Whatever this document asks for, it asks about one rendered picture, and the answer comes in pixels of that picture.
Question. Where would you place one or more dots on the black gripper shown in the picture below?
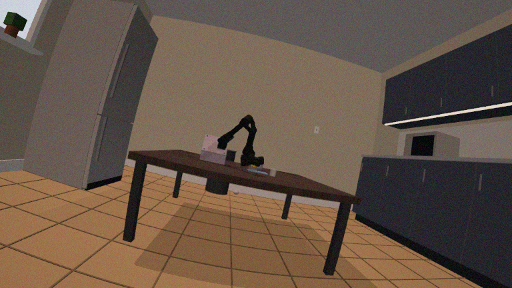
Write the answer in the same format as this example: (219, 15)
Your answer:
(247, 164)

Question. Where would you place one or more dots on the grey dish rack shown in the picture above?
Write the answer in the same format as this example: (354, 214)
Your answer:
(256, 168)

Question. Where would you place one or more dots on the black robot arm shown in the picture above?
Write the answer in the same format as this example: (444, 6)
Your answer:
(248, 152)

